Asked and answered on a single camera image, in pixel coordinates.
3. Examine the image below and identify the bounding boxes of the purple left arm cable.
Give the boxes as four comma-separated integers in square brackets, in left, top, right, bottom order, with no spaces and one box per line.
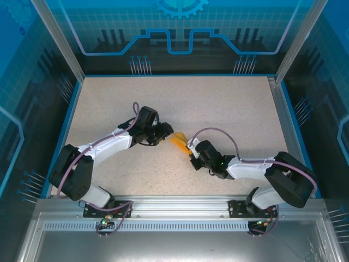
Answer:
[56,101,141,238]

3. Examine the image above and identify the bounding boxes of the aluminium side rail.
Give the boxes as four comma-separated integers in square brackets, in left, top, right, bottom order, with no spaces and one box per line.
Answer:
[267,76,313,199]

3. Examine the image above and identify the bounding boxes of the aluminium frame post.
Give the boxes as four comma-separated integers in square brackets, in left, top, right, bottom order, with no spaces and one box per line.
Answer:
[275,0,329,82]
[30,0,85,82]

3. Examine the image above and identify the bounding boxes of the slotted grey cable duct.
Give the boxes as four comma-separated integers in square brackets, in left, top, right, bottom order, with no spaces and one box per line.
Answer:
[43,221,250,230]

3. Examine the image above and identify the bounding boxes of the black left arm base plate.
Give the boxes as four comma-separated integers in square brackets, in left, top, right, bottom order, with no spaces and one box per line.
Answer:
[83,199,134,219]

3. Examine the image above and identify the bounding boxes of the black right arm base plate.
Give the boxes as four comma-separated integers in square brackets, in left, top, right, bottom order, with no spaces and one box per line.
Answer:
[228,198,276,219]

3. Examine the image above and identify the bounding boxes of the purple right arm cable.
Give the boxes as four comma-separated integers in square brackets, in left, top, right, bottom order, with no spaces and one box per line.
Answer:
[188,127,318,238]

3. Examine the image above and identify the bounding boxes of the black electronics box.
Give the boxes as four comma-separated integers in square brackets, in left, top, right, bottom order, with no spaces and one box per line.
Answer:
[35,195,327,219]

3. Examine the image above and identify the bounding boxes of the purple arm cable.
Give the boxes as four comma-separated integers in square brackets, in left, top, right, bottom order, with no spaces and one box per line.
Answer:
[56,101,141,238]
[188,127,318,238]

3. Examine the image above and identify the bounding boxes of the orange paper sheet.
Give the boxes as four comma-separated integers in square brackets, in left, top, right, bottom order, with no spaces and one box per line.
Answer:
[167,132,192,156]

